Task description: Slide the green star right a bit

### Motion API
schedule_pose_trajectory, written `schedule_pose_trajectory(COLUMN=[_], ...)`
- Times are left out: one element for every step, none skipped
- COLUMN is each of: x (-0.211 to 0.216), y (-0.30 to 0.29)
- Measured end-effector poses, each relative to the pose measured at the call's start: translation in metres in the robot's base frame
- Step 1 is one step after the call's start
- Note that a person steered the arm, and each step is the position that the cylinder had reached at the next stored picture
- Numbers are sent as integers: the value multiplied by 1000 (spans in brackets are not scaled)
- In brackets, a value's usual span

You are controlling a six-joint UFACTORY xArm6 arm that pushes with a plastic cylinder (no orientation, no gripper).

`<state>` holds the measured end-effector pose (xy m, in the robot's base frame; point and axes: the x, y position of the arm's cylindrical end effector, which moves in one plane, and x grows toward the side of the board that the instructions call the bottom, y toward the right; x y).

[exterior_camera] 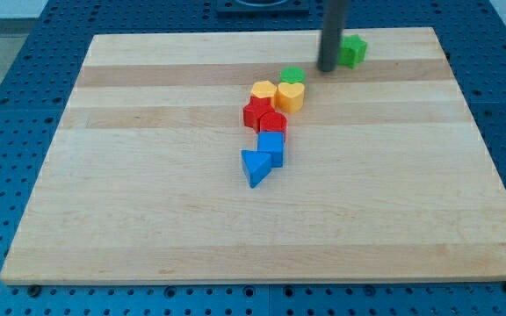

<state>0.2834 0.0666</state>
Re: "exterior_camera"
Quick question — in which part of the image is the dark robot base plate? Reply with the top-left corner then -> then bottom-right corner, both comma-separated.
213,0 -> 310,15

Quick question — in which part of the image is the green cylinder block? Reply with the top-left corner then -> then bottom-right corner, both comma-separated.
279,66 -> 306,84

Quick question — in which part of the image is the blue triangle block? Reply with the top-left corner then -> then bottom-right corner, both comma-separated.
241,150 -> 272,188

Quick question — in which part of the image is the green star block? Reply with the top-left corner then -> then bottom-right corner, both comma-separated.
337,34 -> 367,68

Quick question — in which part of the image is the yellow heart block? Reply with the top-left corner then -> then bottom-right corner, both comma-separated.
277,83 -> 305,114

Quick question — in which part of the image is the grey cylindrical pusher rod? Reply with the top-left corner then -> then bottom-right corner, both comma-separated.
316,0 -> 350,73

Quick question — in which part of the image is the red star block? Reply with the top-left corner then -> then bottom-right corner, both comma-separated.
242,96 -> 275,133

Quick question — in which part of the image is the red cylinder block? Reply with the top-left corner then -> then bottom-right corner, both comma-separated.
259,111 -> 287,139

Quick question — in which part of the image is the yellow hexagon block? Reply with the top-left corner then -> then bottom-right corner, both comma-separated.
250,81 -> 278,108

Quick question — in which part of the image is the blue cube block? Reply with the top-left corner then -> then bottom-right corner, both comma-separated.
257,132 -> 285,168

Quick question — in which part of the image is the wooden board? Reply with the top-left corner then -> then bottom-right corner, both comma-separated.
0,27 -> 506,285

